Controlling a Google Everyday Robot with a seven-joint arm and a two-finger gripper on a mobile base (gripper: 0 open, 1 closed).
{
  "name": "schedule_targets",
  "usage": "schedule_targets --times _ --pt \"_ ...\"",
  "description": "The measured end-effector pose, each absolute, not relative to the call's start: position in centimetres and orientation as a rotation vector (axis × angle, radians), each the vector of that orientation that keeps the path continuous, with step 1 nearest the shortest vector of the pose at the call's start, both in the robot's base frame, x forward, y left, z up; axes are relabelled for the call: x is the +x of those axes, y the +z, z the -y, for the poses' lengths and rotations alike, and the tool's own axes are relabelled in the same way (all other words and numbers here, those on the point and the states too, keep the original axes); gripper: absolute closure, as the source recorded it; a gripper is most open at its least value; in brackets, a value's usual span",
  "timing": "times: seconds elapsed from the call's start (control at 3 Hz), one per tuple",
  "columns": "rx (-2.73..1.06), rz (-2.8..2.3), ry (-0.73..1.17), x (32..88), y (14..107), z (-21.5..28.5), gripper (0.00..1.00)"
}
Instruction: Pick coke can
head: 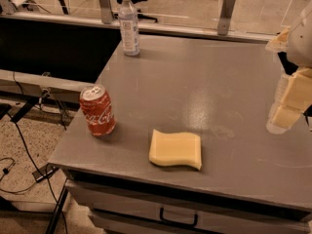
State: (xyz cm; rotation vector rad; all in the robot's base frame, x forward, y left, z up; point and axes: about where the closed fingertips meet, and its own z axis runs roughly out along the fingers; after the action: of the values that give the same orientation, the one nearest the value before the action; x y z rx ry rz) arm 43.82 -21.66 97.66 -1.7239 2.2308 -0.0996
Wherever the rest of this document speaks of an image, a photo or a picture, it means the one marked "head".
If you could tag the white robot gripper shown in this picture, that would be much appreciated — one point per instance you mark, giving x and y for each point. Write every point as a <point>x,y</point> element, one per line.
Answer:
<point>301,43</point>

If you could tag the red coca-cola can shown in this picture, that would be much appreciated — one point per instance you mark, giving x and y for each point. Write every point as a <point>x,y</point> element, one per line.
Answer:
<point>96,105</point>

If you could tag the yellow wavy sponge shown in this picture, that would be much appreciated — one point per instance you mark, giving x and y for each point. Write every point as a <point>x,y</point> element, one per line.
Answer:
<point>177,149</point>

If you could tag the clear plastic water bottle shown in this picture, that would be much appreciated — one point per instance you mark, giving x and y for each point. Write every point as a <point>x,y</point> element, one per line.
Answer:
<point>128,20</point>

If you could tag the grey drawer cabinet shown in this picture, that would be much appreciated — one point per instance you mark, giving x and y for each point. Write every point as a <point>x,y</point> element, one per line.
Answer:
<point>119,206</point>

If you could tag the right metal railing post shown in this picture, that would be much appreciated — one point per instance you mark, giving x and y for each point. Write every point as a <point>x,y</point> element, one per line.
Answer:
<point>225,17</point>

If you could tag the metal railing post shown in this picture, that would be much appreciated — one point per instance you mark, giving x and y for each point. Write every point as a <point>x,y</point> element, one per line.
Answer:
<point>105,11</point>
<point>225,17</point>

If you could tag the black drawer handle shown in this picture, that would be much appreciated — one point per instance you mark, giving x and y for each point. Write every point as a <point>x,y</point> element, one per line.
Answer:
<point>179,220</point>

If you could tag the left metal railing post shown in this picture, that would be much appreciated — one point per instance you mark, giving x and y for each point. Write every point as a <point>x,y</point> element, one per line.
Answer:
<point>105,11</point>

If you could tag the grey metal rail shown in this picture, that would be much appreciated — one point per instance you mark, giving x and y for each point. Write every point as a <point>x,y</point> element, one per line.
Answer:
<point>32,85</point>

